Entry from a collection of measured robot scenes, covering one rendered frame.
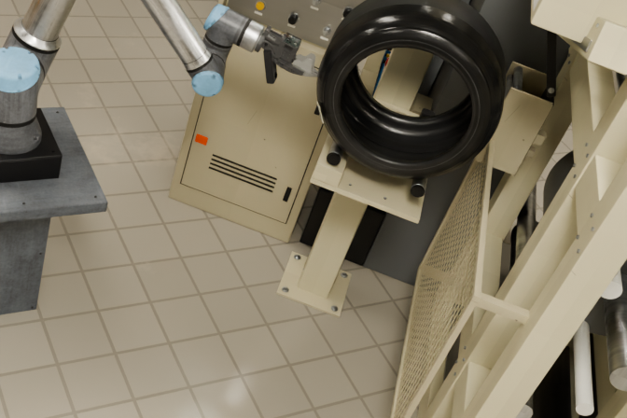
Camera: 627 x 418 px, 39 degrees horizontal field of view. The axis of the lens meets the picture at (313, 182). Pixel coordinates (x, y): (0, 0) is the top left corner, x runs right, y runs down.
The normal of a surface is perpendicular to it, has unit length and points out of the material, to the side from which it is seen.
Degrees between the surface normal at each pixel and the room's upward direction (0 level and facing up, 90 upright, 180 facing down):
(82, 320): 0
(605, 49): 72
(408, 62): 90
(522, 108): 90
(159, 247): 0
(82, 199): 0
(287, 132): 90
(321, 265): 90
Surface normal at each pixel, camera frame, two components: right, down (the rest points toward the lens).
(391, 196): 0.29, -0.76
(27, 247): 0.45, 0.65
